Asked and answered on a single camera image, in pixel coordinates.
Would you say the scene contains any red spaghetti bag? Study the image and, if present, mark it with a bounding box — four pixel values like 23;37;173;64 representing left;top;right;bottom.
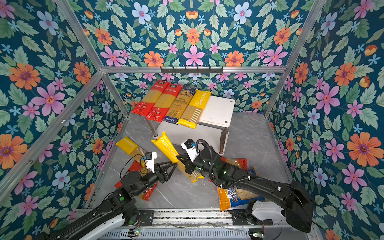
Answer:
131;80;170;116
146;84;183;123

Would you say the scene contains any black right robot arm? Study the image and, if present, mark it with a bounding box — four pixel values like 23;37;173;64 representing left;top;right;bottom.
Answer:
177;149;315;233

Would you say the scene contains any yellow Pastatime spaghetti bag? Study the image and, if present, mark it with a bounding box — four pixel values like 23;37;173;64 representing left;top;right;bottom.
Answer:
178;90;212;129

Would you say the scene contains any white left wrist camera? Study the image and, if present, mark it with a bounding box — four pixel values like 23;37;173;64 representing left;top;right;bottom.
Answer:
144;152;157;173

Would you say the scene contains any aluminium front rail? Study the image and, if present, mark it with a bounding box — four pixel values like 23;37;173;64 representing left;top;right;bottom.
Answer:
70;207;317;229

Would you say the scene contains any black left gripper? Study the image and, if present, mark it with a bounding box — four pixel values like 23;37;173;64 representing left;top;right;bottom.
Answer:
133;160;178;199

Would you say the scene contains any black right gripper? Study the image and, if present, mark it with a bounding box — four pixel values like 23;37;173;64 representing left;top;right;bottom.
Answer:
176;152;217;178

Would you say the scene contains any blue orange pasta bag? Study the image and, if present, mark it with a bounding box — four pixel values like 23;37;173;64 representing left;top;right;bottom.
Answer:
217;167;266;212

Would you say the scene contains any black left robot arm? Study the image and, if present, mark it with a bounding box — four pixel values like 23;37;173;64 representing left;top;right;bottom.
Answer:
37;162;177;240

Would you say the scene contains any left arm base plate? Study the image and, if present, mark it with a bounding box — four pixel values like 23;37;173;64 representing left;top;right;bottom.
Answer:
128;210;155;227

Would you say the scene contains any white two-tier shelf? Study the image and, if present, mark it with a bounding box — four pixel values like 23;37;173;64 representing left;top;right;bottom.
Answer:
147;96;235;156

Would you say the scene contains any small red pasta bag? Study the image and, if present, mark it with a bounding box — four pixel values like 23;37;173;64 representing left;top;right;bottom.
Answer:
221;157;248;171

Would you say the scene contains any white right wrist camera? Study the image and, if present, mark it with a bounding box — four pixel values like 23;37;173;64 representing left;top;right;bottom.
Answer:
181;139;199;162

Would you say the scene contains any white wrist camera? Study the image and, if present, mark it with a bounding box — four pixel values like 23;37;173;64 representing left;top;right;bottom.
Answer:
181;139;199;162
144;152;157;173

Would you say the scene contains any amber blue spaghetti bag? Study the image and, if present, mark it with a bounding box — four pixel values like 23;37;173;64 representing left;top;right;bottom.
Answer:
163;86;197;124

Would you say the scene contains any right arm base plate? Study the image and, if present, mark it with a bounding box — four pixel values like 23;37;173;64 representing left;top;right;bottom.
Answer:
230;209;273;226

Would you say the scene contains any black hook rail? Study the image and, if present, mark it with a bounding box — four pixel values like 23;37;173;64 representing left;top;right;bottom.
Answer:
160;67;224;74

